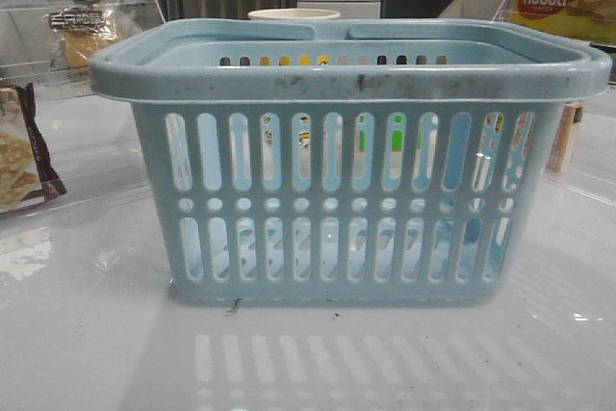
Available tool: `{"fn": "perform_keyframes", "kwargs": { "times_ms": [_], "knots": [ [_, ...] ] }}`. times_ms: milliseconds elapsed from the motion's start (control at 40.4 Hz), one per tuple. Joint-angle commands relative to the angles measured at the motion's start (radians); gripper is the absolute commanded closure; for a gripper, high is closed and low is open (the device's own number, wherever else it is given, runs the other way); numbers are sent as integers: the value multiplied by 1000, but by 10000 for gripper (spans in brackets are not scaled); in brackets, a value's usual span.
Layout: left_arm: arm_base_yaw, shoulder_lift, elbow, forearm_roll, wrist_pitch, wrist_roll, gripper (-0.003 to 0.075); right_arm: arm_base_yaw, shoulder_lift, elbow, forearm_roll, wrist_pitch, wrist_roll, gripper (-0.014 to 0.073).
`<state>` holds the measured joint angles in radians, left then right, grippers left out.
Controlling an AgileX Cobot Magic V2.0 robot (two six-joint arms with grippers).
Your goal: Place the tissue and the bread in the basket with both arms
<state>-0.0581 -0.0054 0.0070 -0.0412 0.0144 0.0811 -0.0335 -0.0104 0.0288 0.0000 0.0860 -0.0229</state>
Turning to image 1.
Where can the packaged sliced bread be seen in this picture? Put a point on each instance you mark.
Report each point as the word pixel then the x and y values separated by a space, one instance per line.
pixel 84 31

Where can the light blue plastic basket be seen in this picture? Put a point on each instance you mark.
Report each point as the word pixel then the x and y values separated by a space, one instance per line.
pixel 363 162

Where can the beige tissue box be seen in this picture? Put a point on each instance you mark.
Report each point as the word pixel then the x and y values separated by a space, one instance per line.
pixel 565 137

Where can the white paper cup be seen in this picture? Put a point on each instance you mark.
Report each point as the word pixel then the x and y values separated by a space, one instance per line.
pixel 293 14

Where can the brown cracker package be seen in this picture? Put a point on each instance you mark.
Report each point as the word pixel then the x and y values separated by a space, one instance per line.
pixel 27 176

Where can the clear acrylic shelf left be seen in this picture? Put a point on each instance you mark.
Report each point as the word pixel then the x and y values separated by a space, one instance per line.
pixel 48 43

